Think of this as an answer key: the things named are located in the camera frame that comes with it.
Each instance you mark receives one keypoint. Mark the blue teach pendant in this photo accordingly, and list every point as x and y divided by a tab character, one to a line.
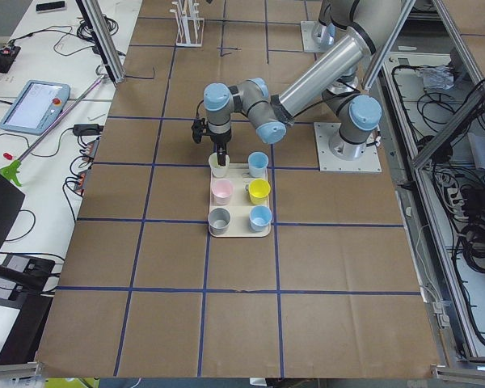
36	108

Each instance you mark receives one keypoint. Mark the yellow plastic cup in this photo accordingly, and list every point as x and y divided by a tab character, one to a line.
258	191

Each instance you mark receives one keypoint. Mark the light blue cup near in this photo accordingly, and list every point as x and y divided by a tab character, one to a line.
260	218

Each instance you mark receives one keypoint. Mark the light blue cup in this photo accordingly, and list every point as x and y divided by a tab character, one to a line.
257	164
260	218

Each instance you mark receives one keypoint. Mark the black power adapter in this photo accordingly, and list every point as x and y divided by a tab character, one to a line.
87	129

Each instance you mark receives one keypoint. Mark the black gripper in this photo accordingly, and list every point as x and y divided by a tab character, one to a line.
219	140

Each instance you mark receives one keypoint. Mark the light blue cup far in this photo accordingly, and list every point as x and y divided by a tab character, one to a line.
257	164

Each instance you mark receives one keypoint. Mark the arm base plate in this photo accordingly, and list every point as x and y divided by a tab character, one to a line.
335	155
314	37

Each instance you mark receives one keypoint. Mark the green handled reacher tool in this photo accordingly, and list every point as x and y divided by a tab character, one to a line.
10	172

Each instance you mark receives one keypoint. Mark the white plastic cup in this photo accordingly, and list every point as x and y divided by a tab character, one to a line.
217	170

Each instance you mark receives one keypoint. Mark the cream plastic tray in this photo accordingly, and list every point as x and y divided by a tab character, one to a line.
240	205

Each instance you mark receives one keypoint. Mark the grey plastic cup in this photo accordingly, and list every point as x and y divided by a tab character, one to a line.
219	221

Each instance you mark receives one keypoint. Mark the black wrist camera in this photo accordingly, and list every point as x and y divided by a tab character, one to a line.
199	129

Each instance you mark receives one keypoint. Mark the pink plastic cup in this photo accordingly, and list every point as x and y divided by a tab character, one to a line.
222	191

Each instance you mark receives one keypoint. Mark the white wire cup rack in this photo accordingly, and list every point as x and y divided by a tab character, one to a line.
190	26

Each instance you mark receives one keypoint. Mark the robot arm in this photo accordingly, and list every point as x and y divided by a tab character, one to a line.
367	25
327	29

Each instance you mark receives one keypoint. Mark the aluminium frame post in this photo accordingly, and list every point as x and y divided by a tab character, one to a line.
95	20

